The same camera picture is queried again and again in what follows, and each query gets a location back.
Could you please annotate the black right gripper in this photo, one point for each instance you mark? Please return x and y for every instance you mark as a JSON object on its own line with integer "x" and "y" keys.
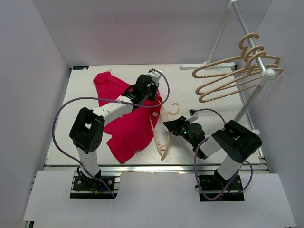
{"x": 174, "y": 126}

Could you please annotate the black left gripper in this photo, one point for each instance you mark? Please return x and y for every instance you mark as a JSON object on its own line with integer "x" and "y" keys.
{"x": 155, "y": 87}

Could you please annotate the beige hanger front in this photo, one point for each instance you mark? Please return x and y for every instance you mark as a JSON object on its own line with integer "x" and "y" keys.
{"x": 164, "y": 115}

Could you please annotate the red t shirt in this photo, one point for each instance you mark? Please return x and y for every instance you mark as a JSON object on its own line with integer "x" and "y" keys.
{"x": 132, "y": 132}

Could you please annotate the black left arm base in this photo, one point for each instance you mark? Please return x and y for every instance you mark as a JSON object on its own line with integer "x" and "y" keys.
{"x": 84, "y": 187}

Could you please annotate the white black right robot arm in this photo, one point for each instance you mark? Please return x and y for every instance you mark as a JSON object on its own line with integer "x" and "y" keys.
{"x": 238, "y": 142}

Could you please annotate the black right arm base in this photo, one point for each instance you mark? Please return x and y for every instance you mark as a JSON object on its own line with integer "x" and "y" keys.
{"x": 212, "y": 187}

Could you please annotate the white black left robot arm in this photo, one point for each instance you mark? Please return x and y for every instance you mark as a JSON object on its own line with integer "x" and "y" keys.
{"x": 126, "y": 112}

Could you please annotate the beige hanger middle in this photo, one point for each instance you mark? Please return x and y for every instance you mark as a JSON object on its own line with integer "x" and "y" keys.
{"x": 250, "y": 72}

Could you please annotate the blue label sticker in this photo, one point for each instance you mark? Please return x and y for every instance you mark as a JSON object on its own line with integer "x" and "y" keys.
{"x": 80, "y": 68}

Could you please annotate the white clothes rack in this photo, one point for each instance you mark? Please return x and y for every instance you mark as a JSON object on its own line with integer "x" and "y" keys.
{"x": 248, "y": 39}

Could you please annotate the aluminium table rail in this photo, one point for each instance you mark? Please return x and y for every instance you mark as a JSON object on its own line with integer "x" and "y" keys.
{"x": 256, "y": 167}

